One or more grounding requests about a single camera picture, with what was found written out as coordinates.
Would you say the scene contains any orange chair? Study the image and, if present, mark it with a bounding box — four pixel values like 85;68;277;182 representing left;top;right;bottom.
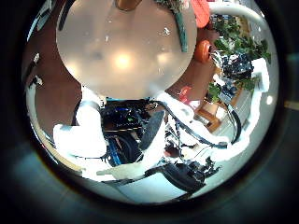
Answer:
190;0;211;29

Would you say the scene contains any brown vase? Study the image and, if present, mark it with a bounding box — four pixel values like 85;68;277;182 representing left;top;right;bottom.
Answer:
114;0;144;12

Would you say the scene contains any green stemmed flower bouquet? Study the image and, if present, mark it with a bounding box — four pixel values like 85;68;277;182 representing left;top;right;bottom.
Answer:
153;0;190;54

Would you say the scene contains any green leafy plant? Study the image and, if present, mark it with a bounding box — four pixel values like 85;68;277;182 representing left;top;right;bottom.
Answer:
211;15;273;104

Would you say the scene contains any dark electronics with blue cables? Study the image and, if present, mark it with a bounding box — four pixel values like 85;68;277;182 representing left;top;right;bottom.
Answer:
101;98;148;166

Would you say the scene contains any orange round stool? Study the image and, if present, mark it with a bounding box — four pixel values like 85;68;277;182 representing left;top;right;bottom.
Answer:
193;39;213;63

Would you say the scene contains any wooden shelf furniture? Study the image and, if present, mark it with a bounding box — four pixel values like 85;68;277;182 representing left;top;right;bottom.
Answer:
195;87;244;133

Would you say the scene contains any black cable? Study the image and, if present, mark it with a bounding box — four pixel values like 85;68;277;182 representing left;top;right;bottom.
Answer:
151;99;229;149

